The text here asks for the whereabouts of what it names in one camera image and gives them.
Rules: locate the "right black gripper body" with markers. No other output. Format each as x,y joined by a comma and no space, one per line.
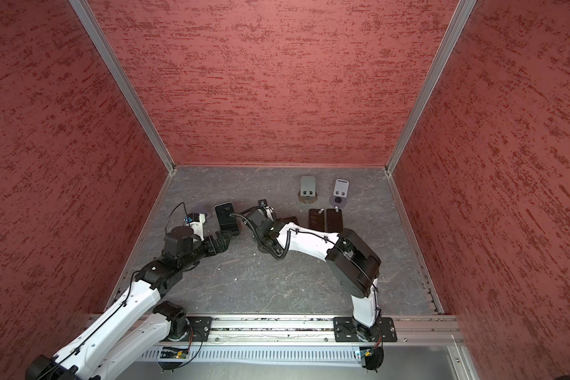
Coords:
258,237

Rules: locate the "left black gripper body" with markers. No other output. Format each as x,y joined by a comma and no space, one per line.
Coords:
207,248

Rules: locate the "wooden round base phone stand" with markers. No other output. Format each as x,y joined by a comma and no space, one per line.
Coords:
308,189

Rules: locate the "black phone with white tag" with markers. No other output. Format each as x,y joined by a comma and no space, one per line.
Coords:
334,220

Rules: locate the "purple round base phone stand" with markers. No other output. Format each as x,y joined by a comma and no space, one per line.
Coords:
339,197

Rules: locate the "grey purple phone stand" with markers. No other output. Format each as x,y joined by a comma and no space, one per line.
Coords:
202,209

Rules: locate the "maroon edged reflective phone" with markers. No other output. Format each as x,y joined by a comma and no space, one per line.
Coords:
317,219

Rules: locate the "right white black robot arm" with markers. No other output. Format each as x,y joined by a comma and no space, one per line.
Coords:
354,264

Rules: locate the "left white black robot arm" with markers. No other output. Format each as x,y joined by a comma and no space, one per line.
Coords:
140,318

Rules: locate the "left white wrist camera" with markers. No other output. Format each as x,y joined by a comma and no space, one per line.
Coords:
196,222

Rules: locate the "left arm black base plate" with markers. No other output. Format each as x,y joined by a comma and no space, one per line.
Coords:
195,328

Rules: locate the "aluminium front rail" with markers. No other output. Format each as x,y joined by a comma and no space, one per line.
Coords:
324,330

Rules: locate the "white slotted cable duct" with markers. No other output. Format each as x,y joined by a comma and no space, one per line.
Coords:
337,356

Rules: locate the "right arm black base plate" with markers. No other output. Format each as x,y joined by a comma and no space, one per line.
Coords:
347,329

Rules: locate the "left aluminium corner post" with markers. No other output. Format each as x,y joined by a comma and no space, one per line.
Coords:
91,25

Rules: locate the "aluminium corner post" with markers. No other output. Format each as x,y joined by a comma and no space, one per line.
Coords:
91,25
453,32

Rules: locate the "right aluminium corner post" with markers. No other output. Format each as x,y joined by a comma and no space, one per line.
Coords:
453,32

